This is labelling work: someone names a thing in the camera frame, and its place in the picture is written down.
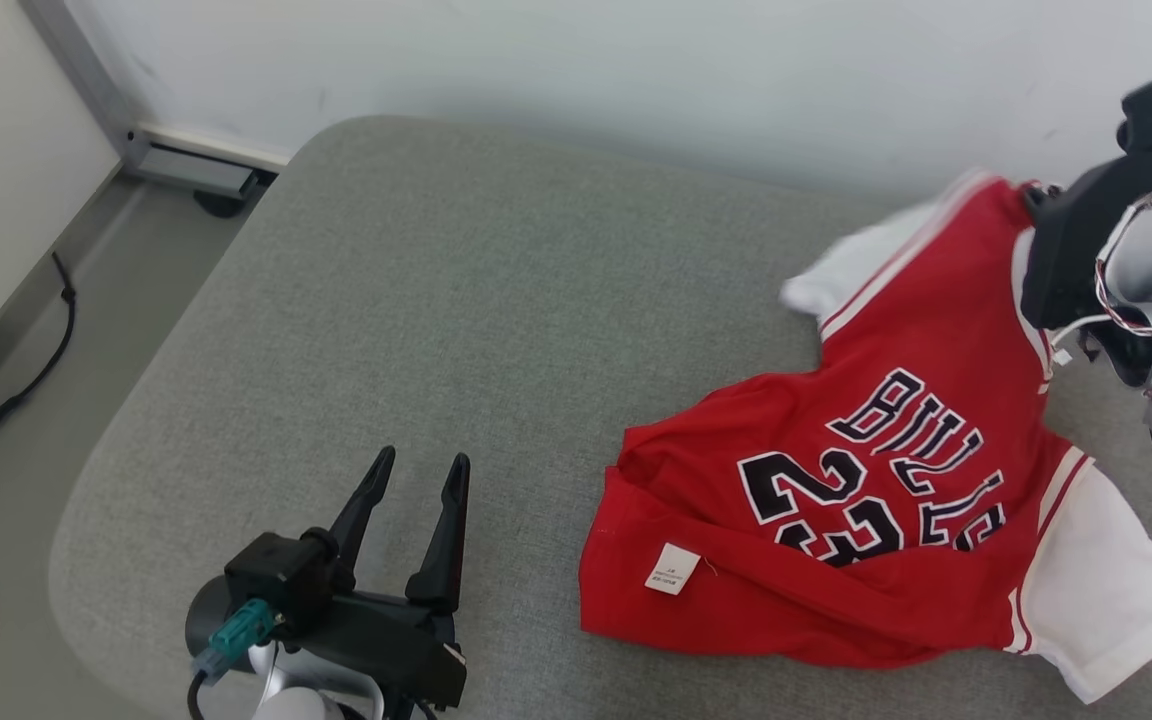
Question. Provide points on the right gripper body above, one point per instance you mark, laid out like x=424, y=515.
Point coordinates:
x=1066, y=250

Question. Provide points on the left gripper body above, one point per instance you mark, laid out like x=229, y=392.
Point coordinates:
x=386, y=640

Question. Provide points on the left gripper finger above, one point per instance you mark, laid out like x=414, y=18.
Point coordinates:
x=446, y=550
x=366, y=520

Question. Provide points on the red Bulls jersey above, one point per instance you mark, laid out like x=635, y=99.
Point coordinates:
x=836, y=560

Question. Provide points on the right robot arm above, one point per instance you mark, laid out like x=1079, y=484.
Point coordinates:
x=1151, y=260

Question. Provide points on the black round foot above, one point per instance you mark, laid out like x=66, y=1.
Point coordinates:
x=221, y=205

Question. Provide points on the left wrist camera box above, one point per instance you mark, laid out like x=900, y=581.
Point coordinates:
x=276, y=575

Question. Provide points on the white wall baseboard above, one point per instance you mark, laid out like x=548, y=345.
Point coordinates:
x=216, y=143

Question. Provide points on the grey metal corner post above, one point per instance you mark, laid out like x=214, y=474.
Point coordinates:
x=86, y=80

